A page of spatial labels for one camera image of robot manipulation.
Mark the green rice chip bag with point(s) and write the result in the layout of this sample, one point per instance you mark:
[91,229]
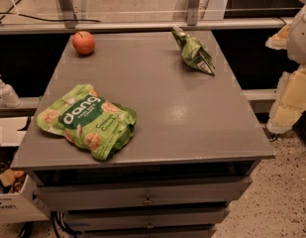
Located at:
[89,121]

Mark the green jalapeno chip bag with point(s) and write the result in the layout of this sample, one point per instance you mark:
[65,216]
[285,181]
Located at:
[193,52]

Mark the grey drawer cabinet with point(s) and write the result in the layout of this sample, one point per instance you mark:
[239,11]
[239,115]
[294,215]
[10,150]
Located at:
[195,145]

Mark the white pump bottle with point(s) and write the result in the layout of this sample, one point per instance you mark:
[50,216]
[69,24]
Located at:
[8,95]

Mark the white cardboard box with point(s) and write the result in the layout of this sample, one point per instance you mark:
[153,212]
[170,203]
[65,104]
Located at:
[18,202]

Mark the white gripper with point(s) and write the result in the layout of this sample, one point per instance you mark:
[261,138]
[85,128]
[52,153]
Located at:
[301,37]

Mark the red apple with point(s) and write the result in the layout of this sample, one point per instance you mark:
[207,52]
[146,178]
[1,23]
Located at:
[83,42]

